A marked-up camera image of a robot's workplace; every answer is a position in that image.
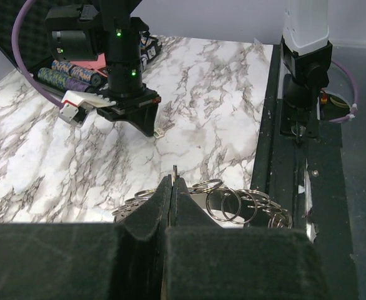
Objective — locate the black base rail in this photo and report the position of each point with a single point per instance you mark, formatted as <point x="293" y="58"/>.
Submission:
<point x="309" y="181"/>

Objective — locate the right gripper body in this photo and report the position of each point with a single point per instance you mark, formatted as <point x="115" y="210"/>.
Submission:
<point x="126" y="88"/>

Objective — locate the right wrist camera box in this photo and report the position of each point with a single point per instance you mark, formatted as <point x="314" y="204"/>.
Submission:
<point x="77" y="105"/>

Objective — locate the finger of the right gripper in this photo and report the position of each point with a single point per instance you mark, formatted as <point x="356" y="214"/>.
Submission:
<point x="142" y="118"/>

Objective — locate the green tagged key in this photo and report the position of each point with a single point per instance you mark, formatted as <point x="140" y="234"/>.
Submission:
<point x="160" y="131"/>

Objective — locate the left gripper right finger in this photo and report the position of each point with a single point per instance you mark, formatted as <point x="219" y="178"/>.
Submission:
<point x="206" y="261"/>

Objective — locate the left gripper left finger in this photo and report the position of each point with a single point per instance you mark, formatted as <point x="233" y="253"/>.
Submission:
<point x="122" y="260"/>

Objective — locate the metal key ring disc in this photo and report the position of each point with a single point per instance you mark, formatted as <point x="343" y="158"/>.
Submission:
<point x="230" y="207"/>

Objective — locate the pink playing card deck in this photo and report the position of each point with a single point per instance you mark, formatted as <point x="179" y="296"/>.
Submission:
<point x="99" y="64"/>

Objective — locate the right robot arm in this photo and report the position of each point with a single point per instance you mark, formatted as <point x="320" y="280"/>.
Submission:
<point x="83" y="32"/>

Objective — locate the black poker chip case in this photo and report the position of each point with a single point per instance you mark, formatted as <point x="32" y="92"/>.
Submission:
<point x="33" y="43"/>

